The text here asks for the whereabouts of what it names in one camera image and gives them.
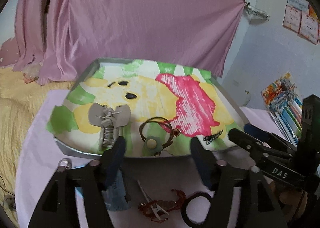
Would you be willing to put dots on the colourful floral cloth liner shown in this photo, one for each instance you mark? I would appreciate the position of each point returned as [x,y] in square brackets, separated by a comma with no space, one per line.
[175,97]

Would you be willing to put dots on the stack of colourful books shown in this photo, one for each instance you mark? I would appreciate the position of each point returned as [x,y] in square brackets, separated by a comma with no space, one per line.
[282,100]

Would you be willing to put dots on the white chain hair clip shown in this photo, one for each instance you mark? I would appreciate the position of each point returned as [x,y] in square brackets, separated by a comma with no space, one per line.
[156,209]

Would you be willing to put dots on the person's right hand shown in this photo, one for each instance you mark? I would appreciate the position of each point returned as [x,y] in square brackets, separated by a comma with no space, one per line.
[291,200]

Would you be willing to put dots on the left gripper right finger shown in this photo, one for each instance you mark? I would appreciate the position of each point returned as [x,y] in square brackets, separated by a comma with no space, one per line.
[257,207]

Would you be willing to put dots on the wire wall hook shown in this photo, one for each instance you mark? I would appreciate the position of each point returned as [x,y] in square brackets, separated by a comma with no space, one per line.
[251,10]

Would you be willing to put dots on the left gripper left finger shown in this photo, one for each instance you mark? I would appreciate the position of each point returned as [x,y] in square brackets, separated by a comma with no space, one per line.
[57,204]

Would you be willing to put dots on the light blue smart watch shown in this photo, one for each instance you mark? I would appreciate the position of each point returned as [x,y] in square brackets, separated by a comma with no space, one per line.
[116,197]

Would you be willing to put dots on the black camera box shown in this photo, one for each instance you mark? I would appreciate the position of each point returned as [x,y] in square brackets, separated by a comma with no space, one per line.
[310,123]

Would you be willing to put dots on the yellow bed blanket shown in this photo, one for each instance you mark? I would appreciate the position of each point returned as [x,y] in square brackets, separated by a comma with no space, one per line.
[15,102]

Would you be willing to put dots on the grey shallow tray box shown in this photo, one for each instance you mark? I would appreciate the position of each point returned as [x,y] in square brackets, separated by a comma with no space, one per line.
[82,152]

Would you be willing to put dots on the crumpled plastic bag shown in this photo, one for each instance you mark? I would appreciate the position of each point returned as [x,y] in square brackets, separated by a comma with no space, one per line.
[31,73]

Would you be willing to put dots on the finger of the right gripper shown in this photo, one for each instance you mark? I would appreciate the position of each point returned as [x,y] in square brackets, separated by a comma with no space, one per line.
[258,150]
[272,139]

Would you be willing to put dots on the pink certificates on wall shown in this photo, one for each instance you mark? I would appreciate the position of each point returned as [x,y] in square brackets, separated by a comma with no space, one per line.
[301,18]

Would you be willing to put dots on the pink satin curtain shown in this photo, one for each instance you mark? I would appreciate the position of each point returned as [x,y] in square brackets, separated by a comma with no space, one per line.
[65,36]

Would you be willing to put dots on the grey hair claw clip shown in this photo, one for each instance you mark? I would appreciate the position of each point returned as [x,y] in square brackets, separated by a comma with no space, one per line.
[110,121]

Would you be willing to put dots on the black beaded hair clip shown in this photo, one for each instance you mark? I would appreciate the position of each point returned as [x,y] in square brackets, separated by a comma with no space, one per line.
[209,139]

